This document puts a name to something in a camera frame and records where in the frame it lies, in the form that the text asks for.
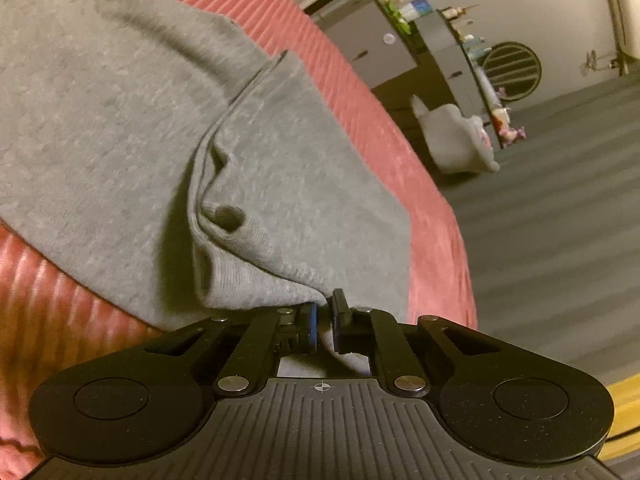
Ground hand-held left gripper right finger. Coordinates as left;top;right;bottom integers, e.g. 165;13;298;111
331;289;502;399

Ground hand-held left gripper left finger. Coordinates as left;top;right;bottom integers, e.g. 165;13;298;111
144;301;320;399

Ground grey sweat pants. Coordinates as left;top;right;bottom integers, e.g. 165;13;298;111
0;0;414;378

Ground grey upholstered chair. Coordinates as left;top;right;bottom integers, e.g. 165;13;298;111
410;95;501;175

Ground pink plush toy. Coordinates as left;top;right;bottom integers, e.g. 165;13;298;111
497;124;528;149

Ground pink ribbed blanket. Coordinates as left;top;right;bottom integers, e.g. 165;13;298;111
0;0;479;480

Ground grey nightstand cabinet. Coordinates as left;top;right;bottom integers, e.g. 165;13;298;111
311;0;420;90

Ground grey vanity desk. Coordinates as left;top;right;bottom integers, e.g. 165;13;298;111
414;7;507;151

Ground yellow strip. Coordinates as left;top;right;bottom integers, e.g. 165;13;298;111
596;376;640;462

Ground green leafy item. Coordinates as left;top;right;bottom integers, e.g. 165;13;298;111
385;2;415;36

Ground row of cosmetic bottles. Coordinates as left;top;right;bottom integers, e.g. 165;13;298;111
439;4;497;63

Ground blue and white box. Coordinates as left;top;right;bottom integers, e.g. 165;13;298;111
402;0;432;24

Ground wall hook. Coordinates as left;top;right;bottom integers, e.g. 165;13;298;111
582;50;619;79

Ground white wall unit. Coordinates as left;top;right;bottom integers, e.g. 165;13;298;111
606;0;640;77

